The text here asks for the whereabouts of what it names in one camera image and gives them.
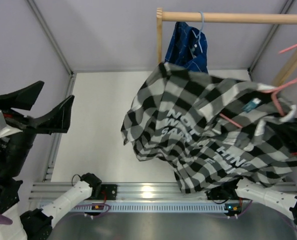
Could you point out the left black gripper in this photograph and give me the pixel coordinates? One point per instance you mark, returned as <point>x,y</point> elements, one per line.
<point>58,118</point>

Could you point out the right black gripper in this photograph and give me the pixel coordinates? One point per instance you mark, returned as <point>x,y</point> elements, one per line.
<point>294,132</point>

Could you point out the pink wire hanger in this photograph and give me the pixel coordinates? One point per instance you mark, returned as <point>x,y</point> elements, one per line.
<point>273,93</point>

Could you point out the black white checkered shirt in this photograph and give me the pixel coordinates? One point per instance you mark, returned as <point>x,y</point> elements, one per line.
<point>175,117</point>

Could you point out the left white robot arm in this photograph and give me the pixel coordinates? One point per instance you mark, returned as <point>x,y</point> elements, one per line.
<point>17,136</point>

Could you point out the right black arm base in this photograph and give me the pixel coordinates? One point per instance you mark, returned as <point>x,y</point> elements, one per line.
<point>221,195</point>

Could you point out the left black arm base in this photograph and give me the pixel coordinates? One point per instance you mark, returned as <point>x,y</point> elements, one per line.
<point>104,192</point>

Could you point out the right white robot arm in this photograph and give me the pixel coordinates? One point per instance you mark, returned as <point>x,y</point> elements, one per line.
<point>284,203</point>

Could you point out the blue plaid shirt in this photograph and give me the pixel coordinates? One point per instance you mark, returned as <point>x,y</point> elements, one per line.
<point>181,52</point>

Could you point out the wooden clothes rack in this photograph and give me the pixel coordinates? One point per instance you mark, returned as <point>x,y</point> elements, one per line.
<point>235,18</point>

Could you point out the left aluminium frame post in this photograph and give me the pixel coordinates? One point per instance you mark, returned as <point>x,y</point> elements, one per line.
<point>49,35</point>

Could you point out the aluminium frame post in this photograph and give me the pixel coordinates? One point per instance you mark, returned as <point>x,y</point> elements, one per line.
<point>49,35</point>
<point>285,9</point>

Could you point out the aluminium mounting rail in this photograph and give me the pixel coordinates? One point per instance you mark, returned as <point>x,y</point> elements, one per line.
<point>126,192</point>

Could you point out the right aluminium frame post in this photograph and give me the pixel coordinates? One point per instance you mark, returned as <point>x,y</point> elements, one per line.
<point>285,9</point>

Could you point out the slotted grey cable duct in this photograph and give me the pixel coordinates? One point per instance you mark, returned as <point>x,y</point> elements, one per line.
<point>150,207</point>

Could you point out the blue wire hanger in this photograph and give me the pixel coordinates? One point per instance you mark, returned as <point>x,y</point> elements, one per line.
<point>197,42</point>

